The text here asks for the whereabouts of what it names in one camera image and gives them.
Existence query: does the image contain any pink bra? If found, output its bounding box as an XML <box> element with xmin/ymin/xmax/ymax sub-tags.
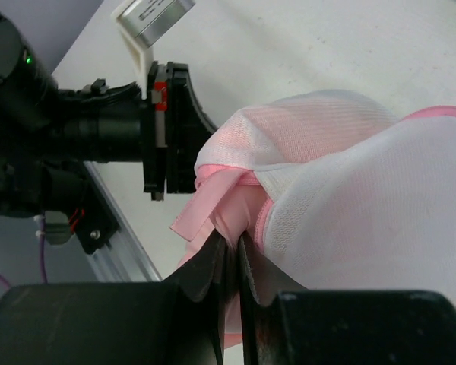
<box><xmin>169</xmin><ymin>167</ymin><xmax>269</xmax><ymax>347</ymax></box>

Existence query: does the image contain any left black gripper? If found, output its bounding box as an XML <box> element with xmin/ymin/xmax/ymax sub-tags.
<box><xmin>0</xmin><ymin>62</ymin><xmax>217</xmax><ymax>217</ymax></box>

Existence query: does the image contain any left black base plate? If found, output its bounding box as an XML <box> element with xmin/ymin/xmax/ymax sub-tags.
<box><xmin>42</xmin><ymin>163</ymin><xmax>119</xmax><ymax>255</ymax></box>

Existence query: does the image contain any aluminium mounting rail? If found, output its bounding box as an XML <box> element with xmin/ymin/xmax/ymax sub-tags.
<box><xmin>84</xmin><ymin>162</ymin><xmax>161</xmax><ymax>282</ymax></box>

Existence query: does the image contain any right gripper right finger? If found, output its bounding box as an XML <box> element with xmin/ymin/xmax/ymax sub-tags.
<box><xmin>238</xmin><ymin>233</ymin><xmax>306</xmax><ymax>364</ymax></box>

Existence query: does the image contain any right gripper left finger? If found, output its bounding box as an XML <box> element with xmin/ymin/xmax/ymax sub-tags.
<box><xmin>164</xmin><ymin>231</ymin><xmax>227</xmax><ymax>364</ymax></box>

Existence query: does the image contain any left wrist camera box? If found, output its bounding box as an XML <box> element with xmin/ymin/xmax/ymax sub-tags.
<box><xmin>111</xmin><ymin>0</ymin><xmax>195</xmax><ymax>99</ymax></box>

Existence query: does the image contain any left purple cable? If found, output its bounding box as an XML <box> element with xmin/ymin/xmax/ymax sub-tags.
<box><xmin>0</xmin><ymin>216</ymin><xmax>50</xmax><ymax>286</ymax></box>

